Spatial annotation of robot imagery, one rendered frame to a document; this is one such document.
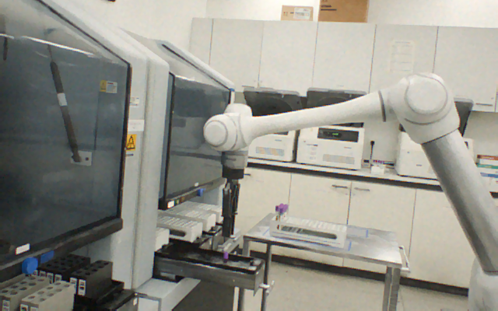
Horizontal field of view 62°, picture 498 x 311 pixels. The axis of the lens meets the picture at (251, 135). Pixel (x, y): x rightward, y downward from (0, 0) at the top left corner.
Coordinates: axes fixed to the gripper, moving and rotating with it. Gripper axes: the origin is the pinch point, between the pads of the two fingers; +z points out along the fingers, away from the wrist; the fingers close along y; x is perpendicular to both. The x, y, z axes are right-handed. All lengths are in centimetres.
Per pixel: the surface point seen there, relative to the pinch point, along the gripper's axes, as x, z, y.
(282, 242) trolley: 15.5, 9.6, -23.2
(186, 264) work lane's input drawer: -9.7, 11.7, 10.9
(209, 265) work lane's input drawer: -2.2, 10.9, 9.9
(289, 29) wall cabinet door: -33, -121, -254
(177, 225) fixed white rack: -22.1, 5.0, -7.4
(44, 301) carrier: -19, 3, 64
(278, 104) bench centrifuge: -38, -50, -255
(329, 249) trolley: 33.3, 9.6, -23.1
